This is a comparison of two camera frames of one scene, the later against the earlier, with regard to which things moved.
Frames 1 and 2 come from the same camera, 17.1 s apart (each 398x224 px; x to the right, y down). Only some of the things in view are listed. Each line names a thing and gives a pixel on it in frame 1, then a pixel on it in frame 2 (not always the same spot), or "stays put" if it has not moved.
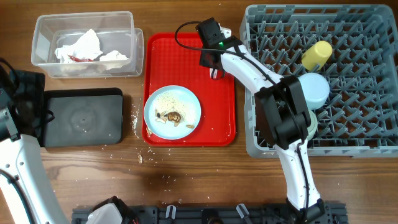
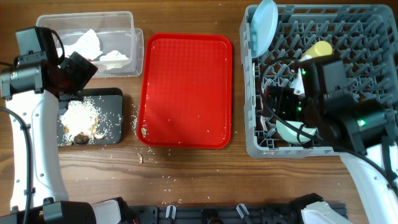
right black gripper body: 206,57 -> 282,102
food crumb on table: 140,158 stays put
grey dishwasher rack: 360,117 stays put
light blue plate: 172,112 -> 263,26
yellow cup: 316,55 stays put
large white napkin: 86,48 stays put
